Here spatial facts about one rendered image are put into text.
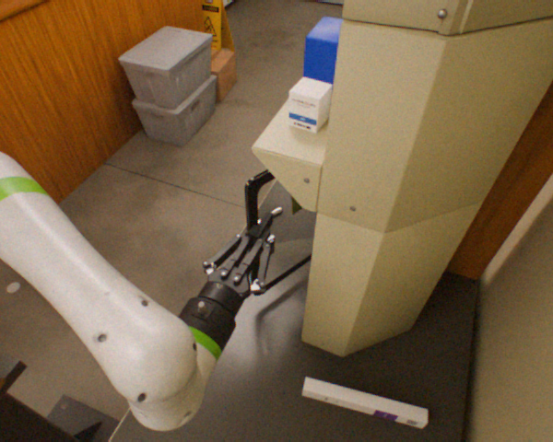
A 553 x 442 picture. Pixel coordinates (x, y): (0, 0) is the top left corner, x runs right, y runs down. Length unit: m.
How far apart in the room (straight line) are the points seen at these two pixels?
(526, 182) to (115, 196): 2.45
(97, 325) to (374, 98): 0.42
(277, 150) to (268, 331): 0.57
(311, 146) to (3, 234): 0.45
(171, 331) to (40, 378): 1.82
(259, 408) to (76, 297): 0.56
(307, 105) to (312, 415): 0.67
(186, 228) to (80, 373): 1.00
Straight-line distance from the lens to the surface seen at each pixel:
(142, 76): 2.99
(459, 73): 0.50
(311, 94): 0.62
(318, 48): 0.72
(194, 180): 2.85
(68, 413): 2.14
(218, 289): 0.67
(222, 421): 0.98
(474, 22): 0.48
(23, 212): 0.65
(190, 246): 2.45
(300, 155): 0.59
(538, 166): 0.99
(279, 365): 1.01
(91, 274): 0.55
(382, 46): 0.47
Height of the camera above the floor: 1.88
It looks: 49 degrees down
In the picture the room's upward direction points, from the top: straight up
